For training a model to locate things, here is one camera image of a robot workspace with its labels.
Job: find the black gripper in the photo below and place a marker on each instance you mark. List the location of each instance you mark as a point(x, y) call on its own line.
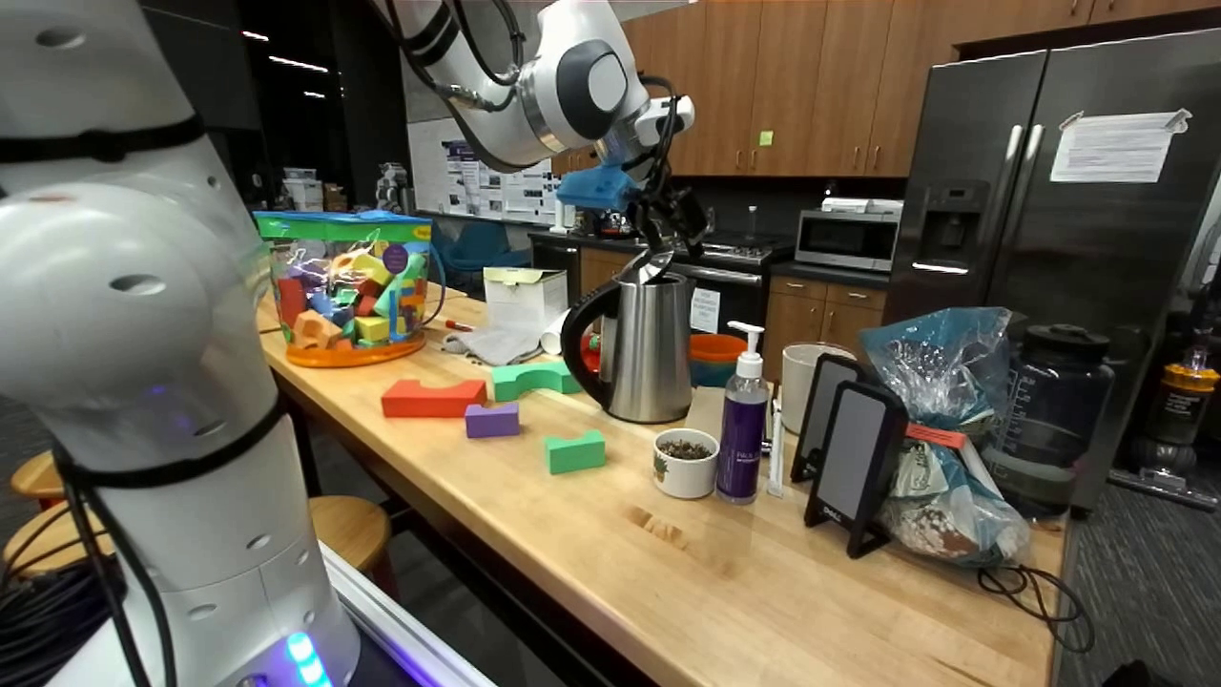
point(669, 215)

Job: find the stainless steel electric kettle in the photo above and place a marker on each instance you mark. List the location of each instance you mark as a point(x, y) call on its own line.
point(649, 356)

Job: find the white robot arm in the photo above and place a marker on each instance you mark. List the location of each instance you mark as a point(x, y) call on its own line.
point(138, 317)

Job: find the small white paper sheet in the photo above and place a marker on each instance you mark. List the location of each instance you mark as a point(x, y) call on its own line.
point(706, 312)

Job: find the black kitchen stove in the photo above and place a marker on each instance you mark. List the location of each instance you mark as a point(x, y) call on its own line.
point(739, 270)

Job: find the orange bowl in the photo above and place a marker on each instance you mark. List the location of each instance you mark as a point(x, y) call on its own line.
point(718, 347)

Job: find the blue bowl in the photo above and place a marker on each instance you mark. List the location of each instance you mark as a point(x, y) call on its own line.
point(716, 377)

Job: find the white paper bag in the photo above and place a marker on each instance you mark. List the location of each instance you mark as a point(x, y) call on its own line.
point(525, 299)

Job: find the green sticky note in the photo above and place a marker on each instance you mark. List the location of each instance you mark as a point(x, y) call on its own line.
point(770, 134)

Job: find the lower wooden cabinet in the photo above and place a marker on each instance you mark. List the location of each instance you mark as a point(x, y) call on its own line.
point(824, 317)

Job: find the silver microwave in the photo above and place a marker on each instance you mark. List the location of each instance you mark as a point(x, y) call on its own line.
point(845, 242)

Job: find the translucent measuring cup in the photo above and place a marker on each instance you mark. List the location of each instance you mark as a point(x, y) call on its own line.
point(801, 382)

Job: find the large green foam block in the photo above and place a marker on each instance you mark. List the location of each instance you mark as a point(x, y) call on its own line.
point(519, 382)

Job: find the grey knitted cloth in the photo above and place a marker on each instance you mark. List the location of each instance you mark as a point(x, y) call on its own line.
point(499, 346)

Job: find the purple pump bottle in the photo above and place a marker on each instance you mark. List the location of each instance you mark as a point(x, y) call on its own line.
point(742, 440)

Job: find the white ramekin with beans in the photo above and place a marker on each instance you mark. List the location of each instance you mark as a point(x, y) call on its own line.
point(683, 468)

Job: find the small green foam block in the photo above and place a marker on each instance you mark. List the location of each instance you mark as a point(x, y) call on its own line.
point(576, 451)

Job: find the purple foam block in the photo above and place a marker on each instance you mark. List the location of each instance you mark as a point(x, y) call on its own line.
point(495, 423)

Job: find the upper wooden cabinets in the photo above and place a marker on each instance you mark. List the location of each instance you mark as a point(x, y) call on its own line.
point(824, 90)

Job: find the red foam block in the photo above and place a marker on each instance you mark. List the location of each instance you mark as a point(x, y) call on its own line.
point(425, 403)

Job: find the blue plastic bag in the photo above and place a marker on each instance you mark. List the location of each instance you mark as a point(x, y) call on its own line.
point(948, 382)

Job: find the clear bin of foam blocks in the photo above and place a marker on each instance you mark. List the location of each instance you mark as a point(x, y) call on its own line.
point(356, 293)

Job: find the wooden stool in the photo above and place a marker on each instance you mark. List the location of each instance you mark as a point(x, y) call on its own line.
point(349, 528)
point(38, 475)

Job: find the stainless steel refrigerator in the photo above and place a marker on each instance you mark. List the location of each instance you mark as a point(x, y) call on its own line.
point(1093, 242)

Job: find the white robot mounting platform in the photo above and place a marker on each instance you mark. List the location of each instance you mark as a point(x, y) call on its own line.
point(407, 636)

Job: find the white paper notice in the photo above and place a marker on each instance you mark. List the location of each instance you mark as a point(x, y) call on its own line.
point(1121, 146)

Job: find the yellow vacuum cleaner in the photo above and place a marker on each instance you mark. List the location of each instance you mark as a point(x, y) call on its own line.
point(1183, 396)

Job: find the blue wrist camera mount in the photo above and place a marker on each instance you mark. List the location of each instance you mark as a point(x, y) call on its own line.
point(597, 187)

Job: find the white wall poster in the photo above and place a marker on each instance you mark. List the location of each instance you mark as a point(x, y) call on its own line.
point(490, 194)

